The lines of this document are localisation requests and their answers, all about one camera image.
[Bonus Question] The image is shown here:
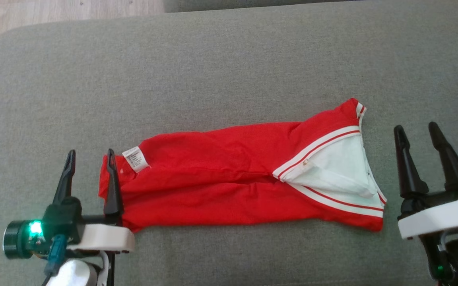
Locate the medium grey sofa seat cushion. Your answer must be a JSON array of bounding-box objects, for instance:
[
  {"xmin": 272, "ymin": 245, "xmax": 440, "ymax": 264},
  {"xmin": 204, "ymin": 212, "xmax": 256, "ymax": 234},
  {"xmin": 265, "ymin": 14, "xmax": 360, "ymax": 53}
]
[{"xmin": 163, "ymin": 0, "xmax": 357, "ymax": 12}]

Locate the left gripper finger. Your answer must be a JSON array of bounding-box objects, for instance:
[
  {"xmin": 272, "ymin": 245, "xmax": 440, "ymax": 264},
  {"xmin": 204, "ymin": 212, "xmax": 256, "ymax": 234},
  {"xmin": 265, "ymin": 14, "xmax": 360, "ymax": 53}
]
[
  {"xmin": 53, "ymin": 150, "xmax": 76, "ymax": 205},
  {"xmin": 104, "ymin": 149, "xmax": 124, "ymax": 217}
]

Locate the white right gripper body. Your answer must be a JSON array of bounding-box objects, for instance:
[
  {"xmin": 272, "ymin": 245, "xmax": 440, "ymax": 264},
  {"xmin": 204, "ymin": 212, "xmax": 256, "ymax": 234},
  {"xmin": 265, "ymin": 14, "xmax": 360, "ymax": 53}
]
[{"xmin": 397, "ymin": 187, "xmax": 458, "ymax": 281}]

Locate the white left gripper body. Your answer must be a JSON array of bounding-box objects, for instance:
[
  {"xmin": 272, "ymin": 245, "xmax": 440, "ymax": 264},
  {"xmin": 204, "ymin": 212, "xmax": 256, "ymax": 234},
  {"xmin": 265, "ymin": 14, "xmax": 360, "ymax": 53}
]
[{"xmin": 42, "ymin": 197, "xmax": 136, "ymax": 255}]

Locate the left arm cable blue plug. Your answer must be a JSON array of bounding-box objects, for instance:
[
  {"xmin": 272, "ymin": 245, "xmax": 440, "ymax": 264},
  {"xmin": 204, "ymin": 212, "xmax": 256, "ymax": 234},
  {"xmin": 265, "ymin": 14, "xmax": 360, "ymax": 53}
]
[{"xmin": 40, "ymin": 234, "xmax": 70, "ymax": 286}]

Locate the red jersey with striped trim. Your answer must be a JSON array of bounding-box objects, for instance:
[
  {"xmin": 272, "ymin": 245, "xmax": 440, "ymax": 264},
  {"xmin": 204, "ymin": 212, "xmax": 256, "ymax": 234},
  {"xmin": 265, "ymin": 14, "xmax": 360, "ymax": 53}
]
[{"xmin": 99, "ymin": 97, "xmax": 388, "ymax": 233}]

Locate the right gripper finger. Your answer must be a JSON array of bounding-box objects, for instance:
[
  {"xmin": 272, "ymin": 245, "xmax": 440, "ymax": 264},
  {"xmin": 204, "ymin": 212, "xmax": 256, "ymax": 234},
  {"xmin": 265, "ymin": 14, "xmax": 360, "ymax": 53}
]
[
  {"xmin": 394, "ymin": 125, "xmax": 429, "ymax": 199},
  {"xmin": 429, "ymin": 122, "xmax": 458, "ymax": 191}
]

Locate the large grey sofa seat cushion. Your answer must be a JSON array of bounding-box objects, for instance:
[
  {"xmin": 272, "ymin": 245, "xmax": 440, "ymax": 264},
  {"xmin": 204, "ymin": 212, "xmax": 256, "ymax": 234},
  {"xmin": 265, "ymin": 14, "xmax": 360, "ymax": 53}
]
[{"xmin": 0, "ymin": 0, "xmax": 458, "ymax": 286}]

